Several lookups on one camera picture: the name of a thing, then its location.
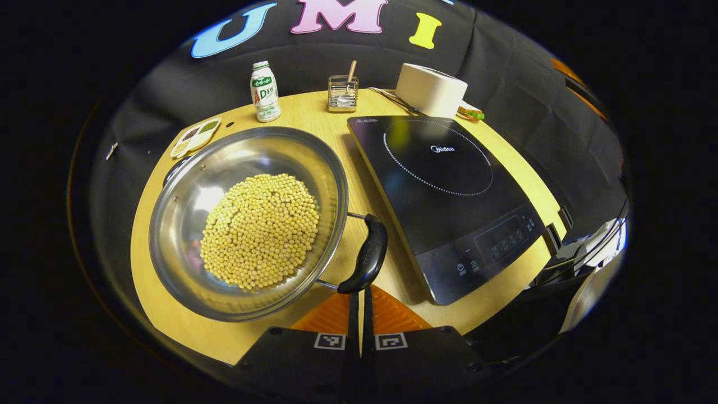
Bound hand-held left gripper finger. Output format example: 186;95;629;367
362;285;491;394
233;289;361;396

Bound black induction cooktop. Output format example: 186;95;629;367
347;115;546;306

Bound pile of yellow soybeans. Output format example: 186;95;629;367
200;173;320;291

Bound steel pot with black handles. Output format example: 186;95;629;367
149;126;389;323

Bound black backdrop cloth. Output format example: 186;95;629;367
84;0;629;281

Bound sandwich with lettuce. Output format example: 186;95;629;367
457;101;485;122

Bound white toaster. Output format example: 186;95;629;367
395;63;468;118

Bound divided white tray of beans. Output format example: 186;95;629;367
170;117;222;159

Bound white milk bottle green label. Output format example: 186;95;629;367
250;61;282;123

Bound black toaster cable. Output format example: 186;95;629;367
367;87;421;116

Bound wooden handled spoon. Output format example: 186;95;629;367
342;60;357;105

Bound wire mesh utensil holder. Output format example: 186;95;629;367
328;75;360;113

